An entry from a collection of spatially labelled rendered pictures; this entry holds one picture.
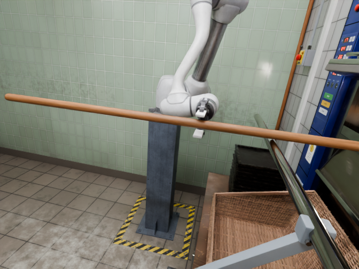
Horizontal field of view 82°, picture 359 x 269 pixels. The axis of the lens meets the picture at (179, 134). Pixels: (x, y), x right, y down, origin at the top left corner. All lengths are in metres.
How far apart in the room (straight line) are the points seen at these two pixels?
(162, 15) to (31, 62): 1.49
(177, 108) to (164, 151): 0.55
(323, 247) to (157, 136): 1.21
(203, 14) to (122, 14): 1.16
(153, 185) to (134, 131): 0.78
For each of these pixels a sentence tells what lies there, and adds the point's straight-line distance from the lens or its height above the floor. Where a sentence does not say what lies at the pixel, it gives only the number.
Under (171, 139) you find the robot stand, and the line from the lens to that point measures 1.43.
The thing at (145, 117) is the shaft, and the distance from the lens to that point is 0.74.
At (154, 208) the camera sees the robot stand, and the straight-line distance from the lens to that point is 1.78.
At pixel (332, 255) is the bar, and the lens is 0.37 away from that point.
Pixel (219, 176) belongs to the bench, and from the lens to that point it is 1.61.
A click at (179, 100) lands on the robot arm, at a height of 1.20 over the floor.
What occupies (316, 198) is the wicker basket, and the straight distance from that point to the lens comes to 1.18.
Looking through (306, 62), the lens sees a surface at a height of 1.43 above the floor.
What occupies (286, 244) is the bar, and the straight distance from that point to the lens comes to 0.43.
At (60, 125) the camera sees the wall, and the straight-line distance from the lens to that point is 2.73.
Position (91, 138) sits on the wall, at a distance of 2.53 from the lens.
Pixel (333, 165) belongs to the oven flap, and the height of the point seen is 1.00.
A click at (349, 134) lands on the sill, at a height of 1.16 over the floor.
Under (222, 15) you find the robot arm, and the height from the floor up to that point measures 1.61.
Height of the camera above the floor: 1.40
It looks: 21 degrees down
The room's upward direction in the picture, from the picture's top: 5 degrees clockwise
